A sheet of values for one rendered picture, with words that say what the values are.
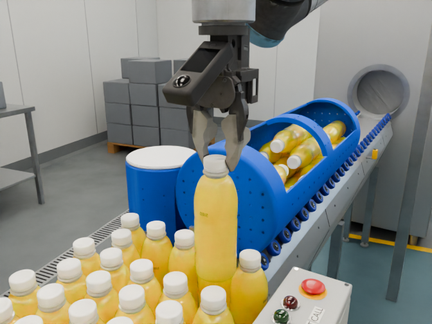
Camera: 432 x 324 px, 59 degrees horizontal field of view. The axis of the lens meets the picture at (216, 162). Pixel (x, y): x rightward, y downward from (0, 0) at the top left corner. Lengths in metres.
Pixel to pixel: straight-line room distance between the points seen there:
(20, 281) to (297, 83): 5.64
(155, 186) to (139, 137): 3.53
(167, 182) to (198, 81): 0.91
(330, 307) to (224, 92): 0.35
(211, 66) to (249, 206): 0.44
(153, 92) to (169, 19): 2.41
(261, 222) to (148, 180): 0.61
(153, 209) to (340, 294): 0.91
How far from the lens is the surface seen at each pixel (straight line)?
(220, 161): 0.57
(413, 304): 2.62
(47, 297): 0.66
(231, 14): 0.54
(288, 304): 0.60
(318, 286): 0.64
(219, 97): 0.56
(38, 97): 4.91
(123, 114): 4.96
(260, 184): 0.85
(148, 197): 1.42
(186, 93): 0.48
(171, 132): 4.64
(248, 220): 0.90
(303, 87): 6.09
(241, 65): 0.59
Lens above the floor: 1.48
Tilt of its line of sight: 18 degrees down
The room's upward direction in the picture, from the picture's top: straight up
